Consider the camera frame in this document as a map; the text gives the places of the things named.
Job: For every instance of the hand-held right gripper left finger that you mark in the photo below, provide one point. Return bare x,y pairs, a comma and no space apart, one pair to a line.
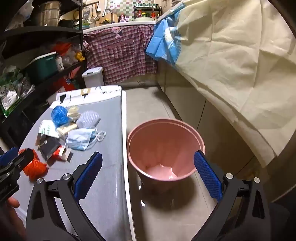
89,176

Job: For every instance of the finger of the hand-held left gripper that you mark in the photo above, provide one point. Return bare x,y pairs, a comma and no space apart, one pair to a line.
24,158
8,155

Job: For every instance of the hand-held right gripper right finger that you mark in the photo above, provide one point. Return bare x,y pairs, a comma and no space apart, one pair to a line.
208,178

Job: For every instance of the orange plastic bag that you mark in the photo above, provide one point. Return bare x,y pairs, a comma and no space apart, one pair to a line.
34,170
61,47

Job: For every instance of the brown wrapper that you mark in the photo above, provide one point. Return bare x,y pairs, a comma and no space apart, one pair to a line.
40,139

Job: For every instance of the black packet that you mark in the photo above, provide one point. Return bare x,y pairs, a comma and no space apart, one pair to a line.
49,147

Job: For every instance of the red white carton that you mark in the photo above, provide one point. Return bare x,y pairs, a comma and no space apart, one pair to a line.
57,152

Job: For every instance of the white green printed packet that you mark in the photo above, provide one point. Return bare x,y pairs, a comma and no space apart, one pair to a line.
47,128

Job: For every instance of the gold packet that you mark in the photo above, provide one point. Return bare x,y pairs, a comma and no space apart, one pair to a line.
66,129

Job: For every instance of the blue plastic bag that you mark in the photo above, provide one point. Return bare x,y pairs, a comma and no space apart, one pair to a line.
59,115

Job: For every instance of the pink plastic bucket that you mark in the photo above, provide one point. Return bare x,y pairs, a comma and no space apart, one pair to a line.
161,148

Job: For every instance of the grey foam mesh sleeve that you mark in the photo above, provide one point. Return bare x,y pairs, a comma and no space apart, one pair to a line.
89,118

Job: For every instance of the beige wrapper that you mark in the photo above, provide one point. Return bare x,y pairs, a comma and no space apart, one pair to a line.
73,112

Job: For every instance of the person's left hand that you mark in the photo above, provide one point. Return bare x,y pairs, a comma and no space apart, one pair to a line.
12,202

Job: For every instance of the grey ironing board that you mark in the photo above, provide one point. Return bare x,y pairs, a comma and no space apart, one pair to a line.
106,143

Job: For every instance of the beige cabinet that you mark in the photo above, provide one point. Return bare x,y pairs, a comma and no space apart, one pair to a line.
208,120

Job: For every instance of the red orange box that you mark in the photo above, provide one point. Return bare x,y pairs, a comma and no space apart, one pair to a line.
68,82

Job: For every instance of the green storage box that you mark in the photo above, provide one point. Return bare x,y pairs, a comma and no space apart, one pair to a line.
41,68

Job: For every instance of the white lidded bin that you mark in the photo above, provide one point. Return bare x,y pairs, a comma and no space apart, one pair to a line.
93,77

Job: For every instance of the white label jar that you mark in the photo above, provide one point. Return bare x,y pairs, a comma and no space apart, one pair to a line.
59,63

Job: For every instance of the yellow toy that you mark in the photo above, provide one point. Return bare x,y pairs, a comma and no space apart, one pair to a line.
79,56

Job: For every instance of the cream cloth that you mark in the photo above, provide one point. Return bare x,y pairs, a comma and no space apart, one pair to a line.
231,58

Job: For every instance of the red plaid cloth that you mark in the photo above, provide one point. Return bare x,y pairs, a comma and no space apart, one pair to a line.
120,53

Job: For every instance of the black shelf rack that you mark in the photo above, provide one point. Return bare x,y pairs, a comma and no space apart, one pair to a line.
41,31

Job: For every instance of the black pot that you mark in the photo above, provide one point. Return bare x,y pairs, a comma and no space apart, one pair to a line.
66,24

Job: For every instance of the blue cloth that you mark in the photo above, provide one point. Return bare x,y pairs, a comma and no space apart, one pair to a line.
161,41

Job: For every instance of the white plastic bag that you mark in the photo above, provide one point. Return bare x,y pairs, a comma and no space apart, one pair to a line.
24,10

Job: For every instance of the steel pot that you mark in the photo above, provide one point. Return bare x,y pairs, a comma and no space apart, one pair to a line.
49,14

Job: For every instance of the white kitchen counter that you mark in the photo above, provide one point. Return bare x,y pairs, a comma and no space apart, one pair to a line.
129,23

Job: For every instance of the pink purple figurine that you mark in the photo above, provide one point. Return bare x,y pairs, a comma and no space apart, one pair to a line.
122,18

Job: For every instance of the hanging kitchen utensils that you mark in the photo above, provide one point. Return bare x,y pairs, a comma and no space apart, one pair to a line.
94,11

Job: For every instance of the chrome faucet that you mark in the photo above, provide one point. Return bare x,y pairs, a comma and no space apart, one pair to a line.
108,12

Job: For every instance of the black spice rack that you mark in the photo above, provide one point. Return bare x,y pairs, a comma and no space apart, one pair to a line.
148,10

